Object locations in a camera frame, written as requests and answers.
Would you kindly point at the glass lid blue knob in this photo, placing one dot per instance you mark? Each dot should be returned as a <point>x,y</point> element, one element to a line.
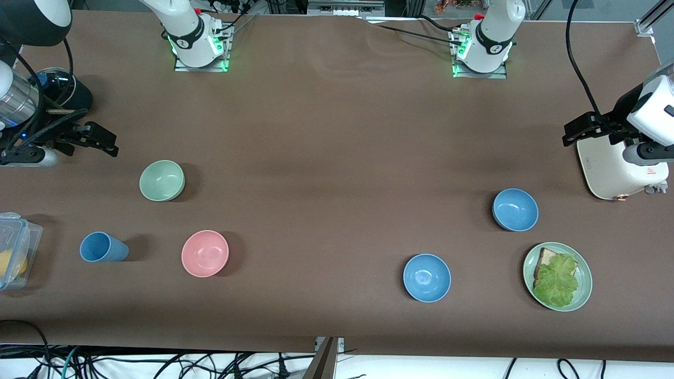
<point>52,76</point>

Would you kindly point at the aluminium frame profile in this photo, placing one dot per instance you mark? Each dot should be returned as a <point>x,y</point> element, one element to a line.
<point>650,18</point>

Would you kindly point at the green lettuce leaf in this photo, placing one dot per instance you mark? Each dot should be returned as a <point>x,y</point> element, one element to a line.
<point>558,281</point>

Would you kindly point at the dark camera stand pole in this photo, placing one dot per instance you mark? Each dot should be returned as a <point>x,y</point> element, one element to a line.
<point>324,366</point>

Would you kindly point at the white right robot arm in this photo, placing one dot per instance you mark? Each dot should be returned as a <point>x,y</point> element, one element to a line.
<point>184,26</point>

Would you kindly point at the blue plastic cup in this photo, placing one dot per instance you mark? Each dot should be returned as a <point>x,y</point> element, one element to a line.
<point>102,247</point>

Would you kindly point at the white power strip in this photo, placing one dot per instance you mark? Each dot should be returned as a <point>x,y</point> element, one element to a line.
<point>226,5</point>

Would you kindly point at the pale green plate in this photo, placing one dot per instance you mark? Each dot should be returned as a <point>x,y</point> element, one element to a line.
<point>585,281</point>

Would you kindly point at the pink bowl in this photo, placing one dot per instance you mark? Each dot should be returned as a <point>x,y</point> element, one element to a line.
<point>204,253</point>

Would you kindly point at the clear plastic food container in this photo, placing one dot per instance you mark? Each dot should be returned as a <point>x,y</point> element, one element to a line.
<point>29,237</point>

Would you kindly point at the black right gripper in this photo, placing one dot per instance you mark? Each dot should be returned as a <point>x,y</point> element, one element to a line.
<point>51,129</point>

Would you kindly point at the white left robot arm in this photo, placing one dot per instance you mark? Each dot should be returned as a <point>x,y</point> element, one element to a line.
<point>495,31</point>

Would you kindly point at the blue bowl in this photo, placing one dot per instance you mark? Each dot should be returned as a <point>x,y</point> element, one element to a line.
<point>515,209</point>
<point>426,277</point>

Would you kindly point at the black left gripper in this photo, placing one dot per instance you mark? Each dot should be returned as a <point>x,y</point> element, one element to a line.
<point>617,122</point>

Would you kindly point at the grey metal device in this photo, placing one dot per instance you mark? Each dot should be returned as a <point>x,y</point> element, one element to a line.
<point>342,9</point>

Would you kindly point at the yellow fruit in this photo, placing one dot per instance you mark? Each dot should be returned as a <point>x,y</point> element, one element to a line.
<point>10,263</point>

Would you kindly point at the cream white toaster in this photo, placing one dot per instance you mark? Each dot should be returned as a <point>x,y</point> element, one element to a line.
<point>605,173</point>

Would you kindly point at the brown table cover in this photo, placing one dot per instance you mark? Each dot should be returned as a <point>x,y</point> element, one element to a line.
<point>316,131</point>

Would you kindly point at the metal table edge bracket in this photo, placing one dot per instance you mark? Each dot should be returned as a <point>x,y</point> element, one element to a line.
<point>341,345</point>

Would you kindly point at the light bread slice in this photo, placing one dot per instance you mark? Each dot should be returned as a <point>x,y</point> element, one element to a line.
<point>547,256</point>

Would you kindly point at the pale green bowl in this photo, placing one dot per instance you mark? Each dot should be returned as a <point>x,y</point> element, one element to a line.
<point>160,181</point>

